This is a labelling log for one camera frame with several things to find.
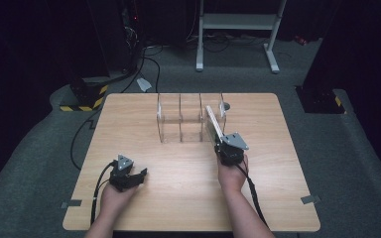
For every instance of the white paper scrap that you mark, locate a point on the white paper scrap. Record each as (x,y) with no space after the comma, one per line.
(144,84)

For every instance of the small red object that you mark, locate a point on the small red object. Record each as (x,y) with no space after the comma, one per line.
(300,40)

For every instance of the green leaf picture book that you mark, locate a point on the green leaf picture book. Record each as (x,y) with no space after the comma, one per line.
(214,123)

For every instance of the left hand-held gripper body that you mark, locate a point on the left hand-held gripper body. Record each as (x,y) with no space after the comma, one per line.
(121,173)

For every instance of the clear acrylic book rack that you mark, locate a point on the clear acrylic book rack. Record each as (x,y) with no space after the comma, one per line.
(187,119)

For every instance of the grey tape strip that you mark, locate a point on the grey tape strip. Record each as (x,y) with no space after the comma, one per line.
(310,199)
(71,204)

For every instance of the white metal stand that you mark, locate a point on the white metal stand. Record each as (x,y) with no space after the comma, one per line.
(239,21)

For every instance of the person's right hand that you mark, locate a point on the person's right hand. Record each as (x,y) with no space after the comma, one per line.
(232,175)

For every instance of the yellow black striped stand base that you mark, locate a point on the yellow black striped stand base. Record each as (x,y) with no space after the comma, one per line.
(85,95)
(320,100)

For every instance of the person's left hand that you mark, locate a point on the person's left hand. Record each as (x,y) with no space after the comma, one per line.
(114,198)

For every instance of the grey table grommet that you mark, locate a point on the grey table grommet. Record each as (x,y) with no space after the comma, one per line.
(227,106)

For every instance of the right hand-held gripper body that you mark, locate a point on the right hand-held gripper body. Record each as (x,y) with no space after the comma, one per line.
(232,148)

